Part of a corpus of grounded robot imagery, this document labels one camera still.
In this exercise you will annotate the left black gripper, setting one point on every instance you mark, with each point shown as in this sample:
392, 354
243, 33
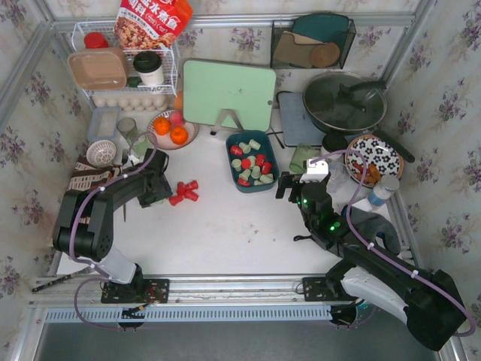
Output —
158, 186

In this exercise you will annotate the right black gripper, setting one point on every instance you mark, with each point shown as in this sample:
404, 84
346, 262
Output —
291, 186

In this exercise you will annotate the clear plastic cup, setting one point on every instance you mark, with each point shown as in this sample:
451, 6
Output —
338, 176

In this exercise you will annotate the green capsule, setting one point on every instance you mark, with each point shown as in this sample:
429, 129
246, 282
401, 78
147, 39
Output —
256, 172
245, 174
254, 144

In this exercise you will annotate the red capsule number two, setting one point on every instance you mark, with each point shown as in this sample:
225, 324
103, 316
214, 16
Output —
260, 159

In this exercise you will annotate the teal storage basket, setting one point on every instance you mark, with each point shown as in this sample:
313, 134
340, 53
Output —
269, 170

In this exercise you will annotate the red capsule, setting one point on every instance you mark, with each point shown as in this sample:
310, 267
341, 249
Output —
235, 150
242, 182

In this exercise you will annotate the green capsule top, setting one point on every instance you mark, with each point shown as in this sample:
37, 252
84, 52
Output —
254, 144

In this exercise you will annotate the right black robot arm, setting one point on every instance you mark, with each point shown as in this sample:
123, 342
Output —
428, 303

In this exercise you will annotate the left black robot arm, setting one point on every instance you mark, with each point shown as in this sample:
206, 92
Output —
84, 226

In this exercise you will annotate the white strainer basket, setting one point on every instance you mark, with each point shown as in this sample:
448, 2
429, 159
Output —
101, 153

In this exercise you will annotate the clear storage box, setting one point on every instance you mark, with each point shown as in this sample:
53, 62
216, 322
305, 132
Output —
103, 124

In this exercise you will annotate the green glass cup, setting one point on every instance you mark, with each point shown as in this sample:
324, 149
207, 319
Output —
302, 153

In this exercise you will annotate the grey green tumbler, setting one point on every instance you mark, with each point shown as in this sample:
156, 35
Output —
137, 140

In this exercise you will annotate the jar with black lid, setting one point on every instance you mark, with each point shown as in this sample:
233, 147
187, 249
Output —
331, 143

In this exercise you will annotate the fruit plate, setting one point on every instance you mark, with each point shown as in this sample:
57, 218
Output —
169, 131

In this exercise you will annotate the blue grey trivet mat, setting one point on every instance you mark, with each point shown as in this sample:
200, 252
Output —
296, 123

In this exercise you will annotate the white bottle blue label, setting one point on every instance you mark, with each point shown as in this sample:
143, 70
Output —
383, 190

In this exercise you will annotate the striped kitchen towel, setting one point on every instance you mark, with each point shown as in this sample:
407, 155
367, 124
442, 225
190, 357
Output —
88, 177

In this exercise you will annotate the flower patterned plate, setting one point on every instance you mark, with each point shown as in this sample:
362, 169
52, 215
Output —
381, 158

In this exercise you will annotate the egg tray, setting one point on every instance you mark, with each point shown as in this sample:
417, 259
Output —
132, 103

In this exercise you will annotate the black frying pan with lid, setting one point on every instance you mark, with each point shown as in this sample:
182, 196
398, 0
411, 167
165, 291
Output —
345, 103

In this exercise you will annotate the light green cutting board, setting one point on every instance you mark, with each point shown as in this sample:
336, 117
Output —
209, 88

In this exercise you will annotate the white cup black lid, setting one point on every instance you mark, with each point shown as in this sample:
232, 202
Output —
148, 65

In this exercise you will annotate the beige plastic container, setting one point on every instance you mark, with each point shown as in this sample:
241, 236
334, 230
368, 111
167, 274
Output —
99, 69

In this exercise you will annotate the black mesh holder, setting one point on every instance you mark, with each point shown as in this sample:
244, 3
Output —
314, 41

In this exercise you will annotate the red lid jar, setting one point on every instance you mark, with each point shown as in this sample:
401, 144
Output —
95, 40

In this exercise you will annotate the red snack bag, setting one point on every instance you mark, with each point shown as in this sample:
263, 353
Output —
151, 24

